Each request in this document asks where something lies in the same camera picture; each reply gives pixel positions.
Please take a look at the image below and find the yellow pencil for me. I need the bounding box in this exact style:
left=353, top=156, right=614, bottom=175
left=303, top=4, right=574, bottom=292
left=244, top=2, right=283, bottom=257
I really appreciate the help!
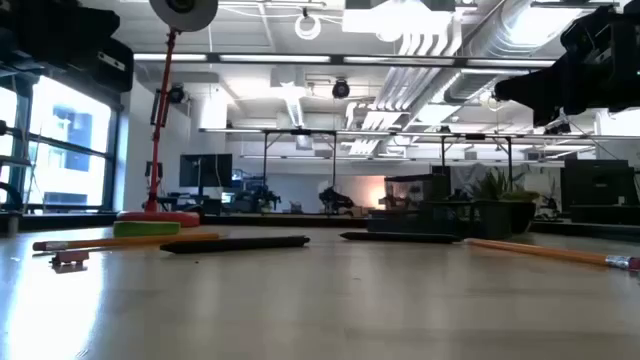
left=32, top=232, right=221, bottom=252
left=464, top=237, right=640, bottom=272

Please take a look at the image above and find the black metal background frame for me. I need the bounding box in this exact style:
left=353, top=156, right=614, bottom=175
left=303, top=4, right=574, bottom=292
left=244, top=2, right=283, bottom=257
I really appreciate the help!
left=262, top=128, right=339, bottom=216
left=439, top=133, right=514, bottom=191

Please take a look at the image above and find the silver ventilation duct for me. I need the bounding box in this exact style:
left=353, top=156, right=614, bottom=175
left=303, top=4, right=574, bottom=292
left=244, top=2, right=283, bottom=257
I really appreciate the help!
left=442, top=0, right=556, bottom=104

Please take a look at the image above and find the white cable coil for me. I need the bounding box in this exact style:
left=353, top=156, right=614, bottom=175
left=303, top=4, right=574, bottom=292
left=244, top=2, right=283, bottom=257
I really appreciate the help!
left=293, top=13, right=323, bottom=41

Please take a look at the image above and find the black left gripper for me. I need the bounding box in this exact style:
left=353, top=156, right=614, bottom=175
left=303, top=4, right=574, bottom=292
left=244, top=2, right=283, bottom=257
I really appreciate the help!
left=0, top=0, right=135, bottom=94

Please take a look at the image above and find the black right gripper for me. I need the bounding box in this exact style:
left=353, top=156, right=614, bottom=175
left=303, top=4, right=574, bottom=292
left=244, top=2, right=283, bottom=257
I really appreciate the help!
left=493, top=0, right=640, bottom=126

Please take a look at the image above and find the pink binder clip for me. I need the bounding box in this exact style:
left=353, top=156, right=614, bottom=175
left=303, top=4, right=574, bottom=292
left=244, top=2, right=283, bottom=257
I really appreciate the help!
left=49, top=250, right=90, bottom=269

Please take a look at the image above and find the black aluminium table frame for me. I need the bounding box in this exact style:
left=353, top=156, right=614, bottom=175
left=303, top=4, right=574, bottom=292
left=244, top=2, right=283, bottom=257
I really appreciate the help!
left=0, top=211, right=640, bottom=242

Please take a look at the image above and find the potted succulent plant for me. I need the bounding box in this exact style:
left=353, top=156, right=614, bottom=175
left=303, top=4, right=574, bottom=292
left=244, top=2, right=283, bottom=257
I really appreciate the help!
left=469, top=168, right=542, bottom=235

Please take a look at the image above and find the black mesh desk organizer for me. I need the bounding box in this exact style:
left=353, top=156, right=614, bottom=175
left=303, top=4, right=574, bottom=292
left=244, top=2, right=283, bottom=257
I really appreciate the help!
left=367, top=173, right=512, bottom=240

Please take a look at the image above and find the green sticky note pad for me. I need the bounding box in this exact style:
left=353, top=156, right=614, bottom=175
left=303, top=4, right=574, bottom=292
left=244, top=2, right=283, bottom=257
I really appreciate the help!
left=113, top=220, right=182, bottom=238

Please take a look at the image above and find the large window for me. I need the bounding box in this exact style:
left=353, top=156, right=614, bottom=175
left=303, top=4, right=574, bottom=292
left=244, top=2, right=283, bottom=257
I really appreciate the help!
left=0, top=74, right=119, bottom=211

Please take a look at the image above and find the red desk lamp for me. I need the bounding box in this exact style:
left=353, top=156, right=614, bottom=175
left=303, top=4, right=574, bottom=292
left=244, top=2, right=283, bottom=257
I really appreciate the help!
left=115, top=0, right=219, bottom=229

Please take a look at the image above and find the large black background monitor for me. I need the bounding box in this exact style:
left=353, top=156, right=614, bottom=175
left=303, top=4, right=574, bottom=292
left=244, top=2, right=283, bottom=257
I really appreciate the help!
left=559, top=159, right=640, bottom=225

